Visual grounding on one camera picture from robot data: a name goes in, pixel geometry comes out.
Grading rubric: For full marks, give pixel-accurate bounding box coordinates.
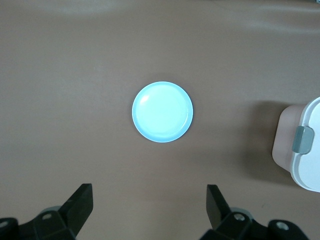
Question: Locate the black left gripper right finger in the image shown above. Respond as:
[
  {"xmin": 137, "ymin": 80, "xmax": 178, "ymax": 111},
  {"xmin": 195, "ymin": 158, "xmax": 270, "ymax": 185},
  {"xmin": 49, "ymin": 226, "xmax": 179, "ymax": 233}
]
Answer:
[{"xmin": 201, "ymin": 184, "xmax": 307, "ymax": 240}]

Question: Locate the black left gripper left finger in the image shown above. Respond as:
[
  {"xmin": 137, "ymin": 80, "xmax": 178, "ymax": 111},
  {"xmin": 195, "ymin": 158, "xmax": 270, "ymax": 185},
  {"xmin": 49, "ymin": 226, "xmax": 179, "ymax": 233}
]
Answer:
[{"xmin": 0, "ymin": 183, "xmax": 94, "ymax": 240}]

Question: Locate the white lidded lunch box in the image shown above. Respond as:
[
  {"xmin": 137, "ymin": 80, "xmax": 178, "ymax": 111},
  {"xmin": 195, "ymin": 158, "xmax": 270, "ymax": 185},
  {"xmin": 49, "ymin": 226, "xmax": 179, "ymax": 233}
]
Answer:
[{"xmin": 271, "ymin": 96, "xmax": 320, "ymax": 193}]

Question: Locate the grey box latch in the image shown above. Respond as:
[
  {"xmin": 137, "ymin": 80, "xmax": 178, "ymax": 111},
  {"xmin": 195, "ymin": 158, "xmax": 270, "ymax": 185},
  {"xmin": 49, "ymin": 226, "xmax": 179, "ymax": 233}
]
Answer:
[{"xmin": 291, "ymin": 126, "xmax": 315, "ymax": 155}]

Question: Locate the light blue round plate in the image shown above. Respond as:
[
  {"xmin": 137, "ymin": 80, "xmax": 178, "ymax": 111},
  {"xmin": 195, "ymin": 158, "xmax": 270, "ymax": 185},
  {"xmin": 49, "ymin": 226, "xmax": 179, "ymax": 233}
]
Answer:
[{"xmin": 131, "ymin": 80, "xmax": 195, "ymax": 144}]

